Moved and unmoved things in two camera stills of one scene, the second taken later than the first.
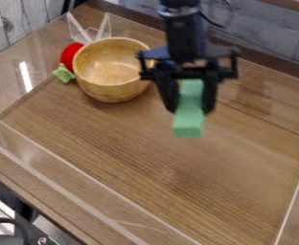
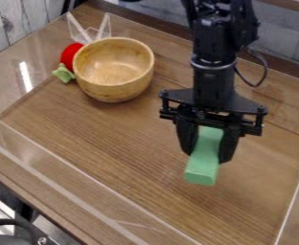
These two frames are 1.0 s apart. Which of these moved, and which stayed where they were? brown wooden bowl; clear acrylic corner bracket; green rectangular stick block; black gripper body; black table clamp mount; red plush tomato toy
Moved: black gripper body; green rectangular stick block
Stayed: clear acrylic corner bracket; brown wooden bowl; red plush tomato toy; black table clamp mount
